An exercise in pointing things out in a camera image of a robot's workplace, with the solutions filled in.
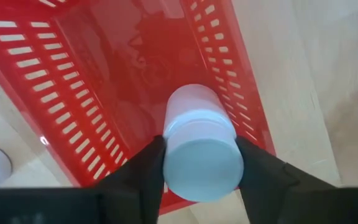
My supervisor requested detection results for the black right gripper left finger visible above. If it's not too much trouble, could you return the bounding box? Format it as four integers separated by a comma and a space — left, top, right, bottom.
94, 135, 167, 224

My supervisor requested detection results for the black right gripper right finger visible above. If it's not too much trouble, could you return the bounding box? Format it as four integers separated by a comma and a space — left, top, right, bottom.
234, 136, 335, 224

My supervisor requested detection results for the red plastic slotted basket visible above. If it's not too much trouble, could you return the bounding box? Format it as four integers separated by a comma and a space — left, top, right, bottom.
0, 0, 276, 215

